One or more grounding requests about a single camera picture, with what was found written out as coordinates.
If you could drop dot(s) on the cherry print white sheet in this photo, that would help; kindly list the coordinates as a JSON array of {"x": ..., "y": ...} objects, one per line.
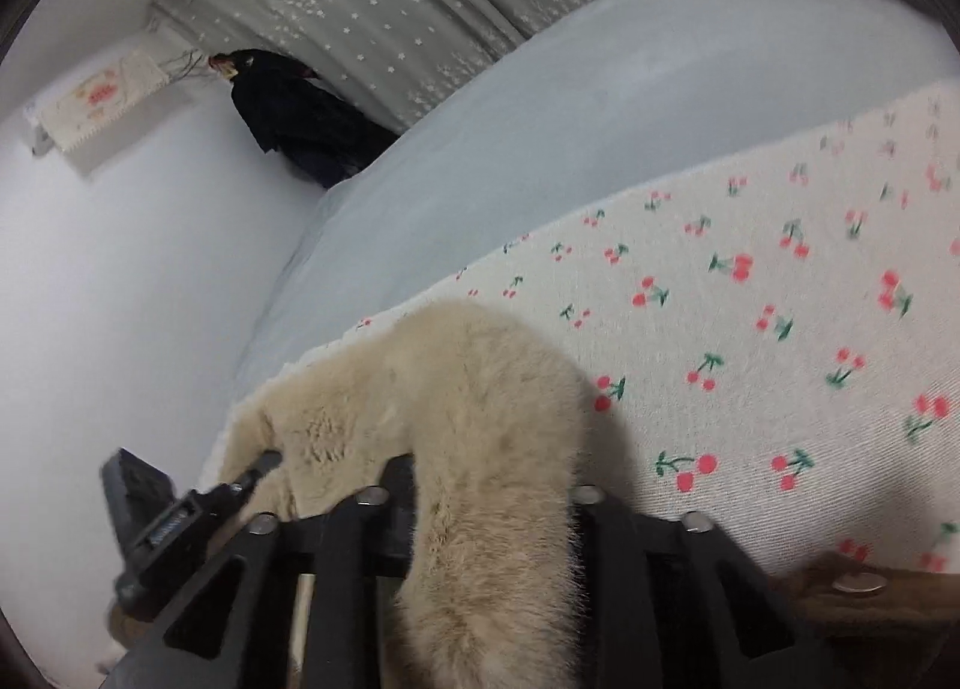
[{"x": 777, "y": 332}]

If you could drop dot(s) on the light grey bed cover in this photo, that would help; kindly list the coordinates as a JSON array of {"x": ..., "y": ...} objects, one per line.
[{"x": 617, "y": 93}]

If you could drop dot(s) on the dark hanging clothes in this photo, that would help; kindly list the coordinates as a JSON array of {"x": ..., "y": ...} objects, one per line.
[{"x": 287, "y": 111}]

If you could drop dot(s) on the wall air conditioner with cover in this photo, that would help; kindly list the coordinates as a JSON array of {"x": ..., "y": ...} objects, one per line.
[{"x": 95, "y": 116}]

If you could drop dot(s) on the brown coat with fur collar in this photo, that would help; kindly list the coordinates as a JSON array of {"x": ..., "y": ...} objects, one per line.
[{"x": 449, "y": 511}]

